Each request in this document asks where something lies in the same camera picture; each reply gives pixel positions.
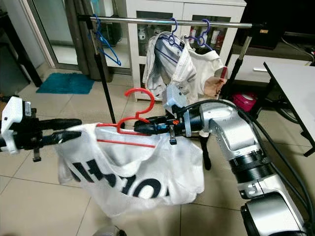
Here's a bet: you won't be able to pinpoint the pink plastic object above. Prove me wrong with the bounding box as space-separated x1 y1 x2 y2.
232 91 257 111

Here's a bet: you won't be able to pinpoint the dark grey bin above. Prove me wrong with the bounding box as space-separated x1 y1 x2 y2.
0 47 30 99

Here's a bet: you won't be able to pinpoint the white table black legs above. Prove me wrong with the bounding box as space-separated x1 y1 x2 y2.
263 61 315 158

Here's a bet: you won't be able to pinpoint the blue wire hanger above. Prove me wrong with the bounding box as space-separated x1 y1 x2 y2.
86 15 122 67

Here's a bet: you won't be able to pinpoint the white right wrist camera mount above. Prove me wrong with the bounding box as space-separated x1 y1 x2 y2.
165 84 193 137

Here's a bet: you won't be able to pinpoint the white T-shirt black print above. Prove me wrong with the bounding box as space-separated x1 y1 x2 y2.
55 122 200 218

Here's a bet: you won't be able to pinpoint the white striped shirt blue lining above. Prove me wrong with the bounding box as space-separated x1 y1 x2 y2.
143 32 197 101

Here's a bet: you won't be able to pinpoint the red wire hanger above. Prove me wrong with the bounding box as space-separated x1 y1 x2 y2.
96 88 165 148

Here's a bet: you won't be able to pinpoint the black television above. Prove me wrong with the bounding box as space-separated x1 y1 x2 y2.
241 0 315 50

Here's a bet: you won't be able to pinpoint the white low drawer unit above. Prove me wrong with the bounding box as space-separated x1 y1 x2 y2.
239 52 296 84

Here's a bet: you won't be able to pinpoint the cream jacket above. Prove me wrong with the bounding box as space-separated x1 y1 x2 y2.
189 47 229 99

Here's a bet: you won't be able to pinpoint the light blue hanging strap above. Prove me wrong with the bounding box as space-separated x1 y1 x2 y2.
90 0 103 15

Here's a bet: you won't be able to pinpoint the white glass door cabinet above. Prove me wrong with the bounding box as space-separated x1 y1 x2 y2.
126 0 247 99

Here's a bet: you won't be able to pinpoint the black clothes rack silver rail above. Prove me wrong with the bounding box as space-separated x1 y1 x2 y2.
77 14 266 170

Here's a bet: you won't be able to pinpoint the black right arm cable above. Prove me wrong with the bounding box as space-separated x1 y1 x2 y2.
185 98 315 222

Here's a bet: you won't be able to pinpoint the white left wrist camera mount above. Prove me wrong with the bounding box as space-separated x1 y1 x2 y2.
1 96 30 150

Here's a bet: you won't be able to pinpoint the grey robot leg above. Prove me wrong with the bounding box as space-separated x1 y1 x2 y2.
94 225 126 236

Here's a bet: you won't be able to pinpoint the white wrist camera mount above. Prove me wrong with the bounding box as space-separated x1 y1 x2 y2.
1 96 30 150
165 84 193 137

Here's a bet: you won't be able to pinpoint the grey curtain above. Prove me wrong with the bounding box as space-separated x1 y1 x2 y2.
64 0 109 82

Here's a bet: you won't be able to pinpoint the teal floor mat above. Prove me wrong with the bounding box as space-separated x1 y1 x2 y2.
36 73 94 95

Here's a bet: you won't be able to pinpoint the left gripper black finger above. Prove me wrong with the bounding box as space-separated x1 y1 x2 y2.
47 130 83 147
47 118 83 131

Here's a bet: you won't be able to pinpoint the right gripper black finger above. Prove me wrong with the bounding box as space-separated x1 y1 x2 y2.
134 117 166 128
133 125 165 137

